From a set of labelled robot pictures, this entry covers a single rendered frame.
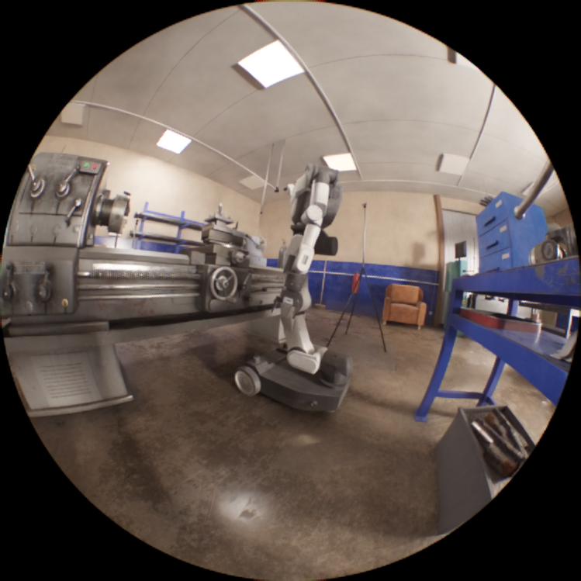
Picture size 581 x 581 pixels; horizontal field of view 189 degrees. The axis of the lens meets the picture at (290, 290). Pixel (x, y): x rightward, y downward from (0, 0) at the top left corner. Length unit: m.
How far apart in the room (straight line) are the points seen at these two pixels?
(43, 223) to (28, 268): 0.24
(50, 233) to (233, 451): 1.32
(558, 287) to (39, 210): 1.65
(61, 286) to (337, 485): 1.35
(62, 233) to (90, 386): 0.77
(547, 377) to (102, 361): 1.52
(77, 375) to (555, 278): 1.65
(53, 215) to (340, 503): 1.67
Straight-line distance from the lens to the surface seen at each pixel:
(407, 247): 4.75
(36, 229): 1.17
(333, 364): 1.01
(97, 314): 1.13
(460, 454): 0.92
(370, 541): 0.82
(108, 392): 1.23
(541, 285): 0.53
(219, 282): 1.07
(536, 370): 0.52
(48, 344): 1.05
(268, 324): 2.11
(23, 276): 1.05
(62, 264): 0.96
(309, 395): 1.00
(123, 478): 0.94
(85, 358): 1.13
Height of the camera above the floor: 0.76
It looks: 4 degrees down
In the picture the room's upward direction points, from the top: 5 degrees clockwise
